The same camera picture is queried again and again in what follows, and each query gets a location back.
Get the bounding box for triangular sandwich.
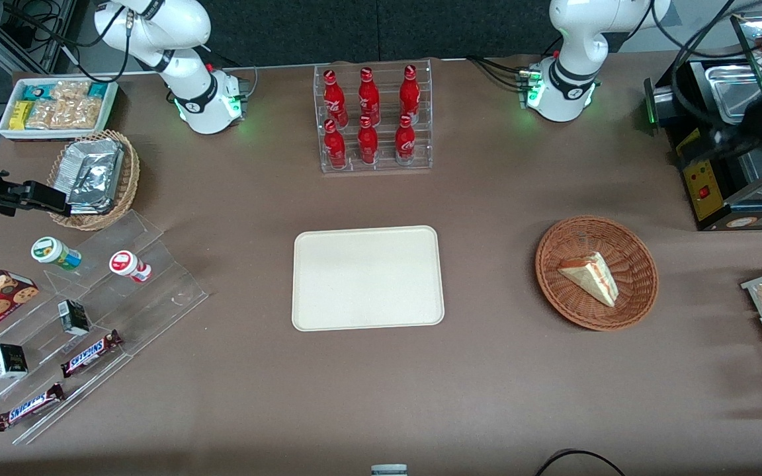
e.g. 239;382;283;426
558;251;620;308

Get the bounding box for light wicker basket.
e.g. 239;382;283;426
47;130;141;231

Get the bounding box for cream plastic tray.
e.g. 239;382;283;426
292;225;446;332

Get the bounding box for brown wicker basket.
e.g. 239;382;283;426
535;215;659;331

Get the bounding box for silver foil packet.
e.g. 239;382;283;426
63;138;125;207
67;200;114;216

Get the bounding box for green lid yogurt cup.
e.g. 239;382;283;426
30;236;83;272

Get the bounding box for white snack bin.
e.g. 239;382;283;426
0;78;119;141

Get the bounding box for clear nut bag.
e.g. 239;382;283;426
52;98;105;130
25;99;58;130
50;81;91;102

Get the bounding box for yellow snack packet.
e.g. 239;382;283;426
9;100;35;130

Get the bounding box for red lid yogurt cup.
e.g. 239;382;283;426
109;250;153;284

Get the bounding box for small black carton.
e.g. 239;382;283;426
58;299;91;336
0;343;28;379

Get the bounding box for clear acrylic stepped stand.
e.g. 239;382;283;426
0;210;210;446

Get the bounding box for snickers bar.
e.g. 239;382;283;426
60;329;124;378
0;382;65;432

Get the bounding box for red cola bottle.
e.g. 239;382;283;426
359;67;382;126
395;114;417;166
400;64;421;123
323;119;347;170
358;116;380;166
323;69;349;128

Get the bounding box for clear acrylic bottle rack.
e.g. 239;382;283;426
313;58;433;174

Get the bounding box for black machine yellow panel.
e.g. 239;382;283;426
644;13;762;232

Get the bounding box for grey arm base cable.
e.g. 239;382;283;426
206;45;260;100

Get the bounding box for black arm base cables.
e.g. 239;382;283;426
467;56;529;91

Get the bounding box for black floor cable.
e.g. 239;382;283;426
534;449;626;476

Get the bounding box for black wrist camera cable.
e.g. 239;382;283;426
646;0;762;143

